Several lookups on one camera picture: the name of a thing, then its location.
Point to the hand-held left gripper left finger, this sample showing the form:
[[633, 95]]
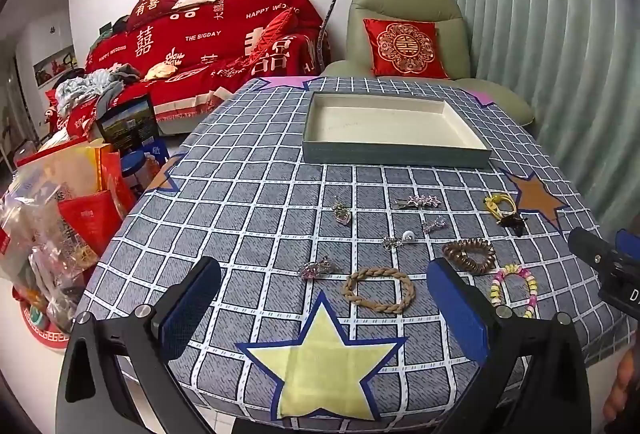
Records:
[[192, 309]]

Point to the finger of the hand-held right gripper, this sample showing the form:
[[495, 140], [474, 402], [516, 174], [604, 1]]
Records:
[[629, 244], [587, 245]]

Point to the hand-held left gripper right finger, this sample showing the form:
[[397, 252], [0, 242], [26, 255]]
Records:
[[457, 309]]

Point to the black hair claw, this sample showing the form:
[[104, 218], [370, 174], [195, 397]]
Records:
[[512, 221]]

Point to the pink crystal hair clip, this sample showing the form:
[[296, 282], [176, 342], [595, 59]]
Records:
[[314, 268]]

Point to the grey-green shallow box tray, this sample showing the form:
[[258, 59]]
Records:
[[380, 127]]

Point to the person's right hand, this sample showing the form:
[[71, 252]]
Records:
[[622, 386]]

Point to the silver crystal earring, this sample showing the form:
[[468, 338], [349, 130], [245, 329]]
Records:
[[432, 225]]

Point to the silver pearl brooch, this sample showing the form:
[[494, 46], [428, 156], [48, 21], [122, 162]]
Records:
[[397, 241]]

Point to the grey checked star tablecloth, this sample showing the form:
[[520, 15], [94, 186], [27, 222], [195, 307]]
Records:
[[250, 214]]

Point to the red paper bag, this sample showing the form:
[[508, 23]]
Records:
[[90, 224]]

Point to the silver heart brooch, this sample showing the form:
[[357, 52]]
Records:
[[342, 213]]

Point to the red round patterned tray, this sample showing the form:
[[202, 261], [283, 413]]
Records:
[[42, 334]]

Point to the blue floral box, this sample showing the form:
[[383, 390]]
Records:
[[156, 152]]

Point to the clear plastic bags pile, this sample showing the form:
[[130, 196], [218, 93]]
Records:
[[35, 254]]

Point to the orange gift bag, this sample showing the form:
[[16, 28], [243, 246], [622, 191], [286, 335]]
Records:
[[75, 162]]

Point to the black landscape printed box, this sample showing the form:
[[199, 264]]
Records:
[[127, 122]]

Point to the pale green curtain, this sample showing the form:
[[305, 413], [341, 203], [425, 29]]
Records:
[[540, 14]]

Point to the cream cloth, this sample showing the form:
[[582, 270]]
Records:
[[161, 71]]

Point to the grey clothes pile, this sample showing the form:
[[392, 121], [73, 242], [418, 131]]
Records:
[[90, 89]]

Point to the red gold-patterned cushion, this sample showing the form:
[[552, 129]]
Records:
[[405, 47]]

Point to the red covered sofa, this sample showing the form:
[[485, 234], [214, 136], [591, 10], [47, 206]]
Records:
[[225, 39]]

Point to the red ruffled pillow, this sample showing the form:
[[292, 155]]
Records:
[[275, 32]]

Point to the red lettered pillow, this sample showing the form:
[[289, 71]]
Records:
[[152, 4]]

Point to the red wall picture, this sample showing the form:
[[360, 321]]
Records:
[[52, 67]]

